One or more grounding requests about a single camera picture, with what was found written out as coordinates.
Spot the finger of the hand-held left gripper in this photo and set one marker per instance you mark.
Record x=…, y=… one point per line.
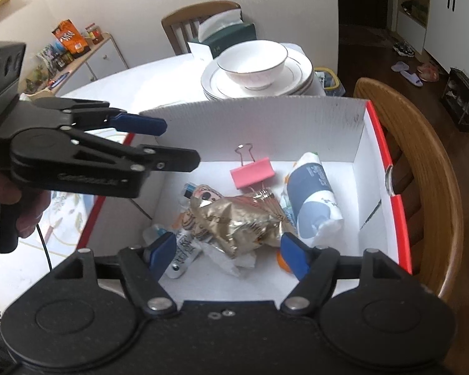
x=140, y=124
x=172, y=160

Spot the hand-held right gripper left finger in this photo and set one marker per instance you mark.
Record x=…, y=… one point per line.
x=162, y=252

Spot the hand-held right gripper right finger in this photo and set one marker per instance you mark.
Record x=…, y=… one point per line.
x=295, y=256

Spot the gold foil snack packet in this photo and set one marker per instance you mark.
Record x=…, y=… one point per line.
x=264, y=199
x=234, y=222

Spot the white tissue pack dark label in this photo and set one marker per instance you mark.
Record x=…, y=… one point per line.
x=312, y=181

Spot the pink binder clip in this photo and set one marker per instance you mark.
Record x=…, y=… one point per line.
x=252, y=174

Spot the red cardboard box white interior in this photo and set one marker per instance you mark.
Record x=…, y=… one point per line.
x=336, y=132

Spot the person's left hand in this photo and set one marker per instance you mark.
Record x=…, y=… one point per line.
x=31, y=213

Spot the crumpled clear plastic wrapper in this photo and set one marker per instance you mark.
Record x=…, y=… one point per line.
x=228, y=259

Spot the white sideboard wooden top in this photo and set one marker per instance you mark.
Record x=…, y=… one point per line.
x=101, y=59

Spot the small glass fish tank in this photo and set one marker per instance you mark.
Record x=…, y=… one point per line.
x=39, y=81

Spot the dark wooden chair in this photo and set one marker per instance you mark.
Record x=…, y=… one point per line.
x=179, y=19

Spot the orange snack bag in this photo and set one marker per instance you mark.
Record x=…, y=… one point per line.
x=70, y=37

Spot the white bowl gold rim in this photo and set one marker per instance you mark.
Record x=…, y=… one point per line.
x=254, y=74

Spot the dark green tissue box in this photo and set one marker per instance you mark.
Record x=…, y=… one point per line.
x=234, y=35

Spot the round back wooden chair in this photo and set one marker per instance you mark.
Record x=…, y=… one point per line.
x=434, y=164

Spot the purple slippers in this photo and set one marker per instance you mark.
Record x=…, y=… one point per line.
x=408, y=74

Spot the pink slippers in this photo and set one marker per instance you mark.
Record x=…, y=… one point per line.
x=428, y=71

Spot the dark sneakers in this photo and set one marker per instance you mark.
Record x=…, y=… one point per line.
x=403, y=49

